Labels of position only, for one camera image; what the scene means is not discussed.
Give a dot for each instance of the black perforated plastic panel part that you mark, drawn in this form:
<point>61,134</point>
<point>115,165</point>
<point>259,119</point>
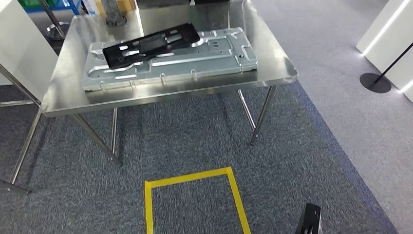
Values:
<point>151,43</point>

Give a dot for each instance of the stainless steel workbench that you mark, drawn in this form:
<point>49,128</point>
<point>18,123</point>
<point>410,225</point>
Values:
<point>193,85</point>

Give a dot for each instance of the blue metal shelf rack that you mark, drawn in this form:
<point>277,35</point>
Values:
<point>74,6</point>

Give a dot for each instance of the stamped grey metal plate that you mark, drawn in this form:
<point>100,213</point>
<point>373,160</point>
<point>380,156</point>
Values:
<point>200,61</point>

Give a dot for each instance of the stainless steel back table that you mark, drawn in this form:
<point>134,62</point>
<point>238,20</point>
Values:
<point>167,16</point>

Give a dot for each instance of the yellow floor tape square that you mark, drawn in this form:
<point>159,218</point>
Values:
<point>148,210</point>

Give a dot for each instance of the open cardboard box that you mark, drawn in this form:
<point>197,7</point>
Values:
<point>127,6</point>

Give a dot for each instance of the white spray bottle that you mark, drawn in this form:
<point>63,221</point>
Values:
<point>92,8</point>

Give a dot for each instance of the black stanchion with disc base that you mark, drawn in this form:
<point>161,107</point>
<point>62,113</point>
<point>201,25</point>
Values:
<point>374,83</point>

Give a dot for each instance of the chrome stanchion with round base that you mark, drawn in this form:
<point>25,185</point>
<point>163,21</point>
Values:
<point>51,18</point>

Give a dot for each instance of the stainless steel side table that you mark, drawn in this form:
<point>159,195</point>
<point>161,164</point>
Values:
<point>16,103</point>

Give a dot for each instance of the white cabinet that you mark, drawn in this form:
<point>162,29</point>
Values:
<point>22,48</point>

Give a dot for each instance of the white lit partition block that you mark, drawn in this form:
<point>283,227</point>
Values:
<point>387,32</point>

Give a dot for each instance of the green plastic crate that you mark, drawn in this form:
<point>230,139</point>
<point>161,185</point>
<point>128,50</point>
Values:
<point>29,2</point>

